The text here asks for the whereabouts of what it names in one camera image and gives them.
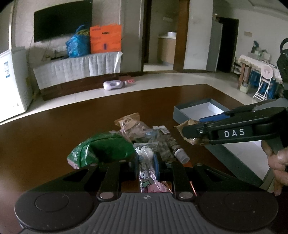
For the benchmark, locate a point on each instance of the brown snack wrapper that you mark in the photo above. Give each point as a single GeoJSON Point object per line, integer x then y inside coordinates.
{"type": "Point", "coordinates": [188, 132]}

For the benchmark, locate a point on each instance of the orange cardboard box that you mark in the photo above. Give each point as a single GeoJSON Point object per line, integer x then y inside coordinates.
{"type": "Point", "coordinates": [106, 38]}

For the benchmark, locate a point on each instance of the green snack bag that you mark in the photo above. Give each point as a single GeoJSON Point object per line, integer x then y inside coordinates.
{"type": "Point", "coordinates": [100, 149]}

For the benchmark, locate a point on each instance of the white chest freezer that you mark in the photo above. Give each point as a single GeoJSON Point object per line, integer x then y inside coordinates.
{"type": "Point", "coordinates": [16, 89]}

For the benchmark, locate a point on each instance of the clear nut snack packet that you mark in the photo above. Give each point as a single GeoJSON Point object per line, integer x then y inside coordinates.
{"type": "Point", "coordinates": [141, 133]}

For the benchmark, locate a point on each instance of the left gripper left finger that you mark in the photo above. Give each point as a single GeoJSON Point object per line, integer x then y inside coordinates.
{"type": "Point", "coordinates": [113, 176]}

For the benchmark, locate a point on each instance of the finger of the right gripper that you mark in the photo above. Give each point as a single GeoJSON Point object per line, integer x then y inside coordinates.
{"type": "Point", "coordinates": [248, 108]}
{"type": "Point", "coordinates": [224, 134]}

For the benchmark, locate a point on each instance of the lace cloth covered side table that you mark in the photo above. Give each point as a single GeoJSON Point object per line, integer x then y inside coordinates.
{"type": "Point", "coordinates": [245, 61]}

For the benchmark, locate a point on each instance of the purple white bottle on floor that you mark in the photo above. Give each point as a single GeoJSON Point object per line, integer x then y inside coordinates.
{"type": "Point", "coordinates": [114, 84]}

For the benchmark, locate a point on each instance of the brown paper snack packet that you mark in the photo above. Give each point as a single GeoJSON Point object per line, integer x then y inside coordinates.
{"type": "Point", "coordinates": [127, 122]}

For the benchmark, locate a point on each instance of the white folding chair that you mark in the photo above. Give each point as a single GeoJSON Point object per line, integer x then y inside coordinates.
{"type": "Point", "coordinates": [264, 83]}

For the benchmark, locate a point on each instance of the grey cardboard box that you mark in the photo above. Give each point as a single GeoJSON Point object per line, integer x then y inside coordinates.
{"type": "Point", "coordinates": [245, 160]}

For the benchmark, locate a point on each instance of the black wall television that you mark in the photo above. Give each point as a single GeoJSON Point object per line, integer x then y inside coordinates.
{"type": "Point", "coordinates": [62, 19]}

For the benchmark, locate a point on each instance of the blue plastic bag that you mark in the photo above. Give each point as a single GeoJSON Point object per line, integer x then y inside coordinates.
{"type": "Point", "coordinates": [79, 44]}

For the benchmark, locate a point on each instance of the small white capped bottle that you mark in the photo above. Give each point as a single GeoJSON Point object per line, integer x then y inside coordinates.
{"type": "Point", "coordinates": [181, 155]}

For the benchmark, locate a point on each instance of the white pot on counter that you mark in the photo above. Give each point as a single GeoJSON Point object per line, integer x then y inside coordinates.
{"type": "Point", "coordinates": [172, 34]}

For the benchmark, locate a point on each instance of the person's right hand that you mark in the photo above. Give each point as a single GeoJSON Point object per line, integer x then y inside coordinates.
{"type": "Point", "coordinates": [277, 162]}

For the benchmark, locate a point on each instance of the white cloth covered tv cabinet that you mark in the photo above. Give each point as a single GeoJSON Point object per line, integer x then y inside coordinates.
{"type": "Point", "coordinates": [73, 75]}

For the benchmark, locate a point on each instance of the pink white candy packet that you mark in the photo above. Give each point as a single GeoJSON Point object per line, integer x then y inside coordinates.
{"type": "Point", "coordinates": [149, 170]}

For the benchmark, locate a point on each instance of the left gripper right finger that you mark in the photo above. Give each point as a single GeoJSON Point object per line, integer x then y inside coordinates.
{"type": "Point", "coordinates": [175, 175]}

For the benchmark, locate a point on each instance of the wooden kitchen cabinet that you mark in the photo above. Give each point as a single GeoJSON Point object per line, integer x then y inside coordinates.
{"type": "Point", "coordinates": [166, 49]}

